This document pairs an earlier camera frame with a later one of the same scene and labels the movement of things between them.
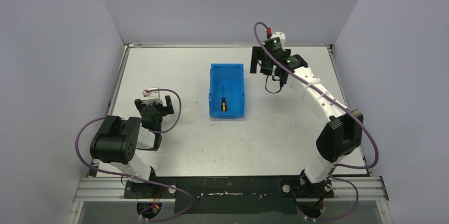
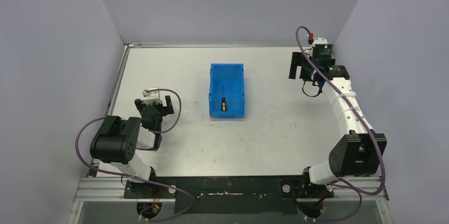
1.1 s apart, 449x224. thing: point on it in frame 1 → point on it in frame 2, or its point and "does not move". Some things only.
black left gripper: (154, 107) does not move
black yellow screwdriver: (223, 101) does not move
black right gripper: (259, 54) → (301, 60)
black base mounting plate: (230, 195) does not move
